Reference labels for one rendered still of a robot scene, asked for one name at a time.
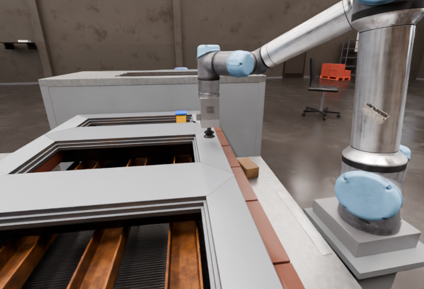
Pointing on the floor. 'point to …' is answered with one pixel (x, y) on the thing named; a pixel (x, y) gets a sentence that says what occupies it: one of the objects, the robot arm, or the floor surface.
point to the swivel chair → (319, 91)
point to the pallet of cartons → (336, 70)
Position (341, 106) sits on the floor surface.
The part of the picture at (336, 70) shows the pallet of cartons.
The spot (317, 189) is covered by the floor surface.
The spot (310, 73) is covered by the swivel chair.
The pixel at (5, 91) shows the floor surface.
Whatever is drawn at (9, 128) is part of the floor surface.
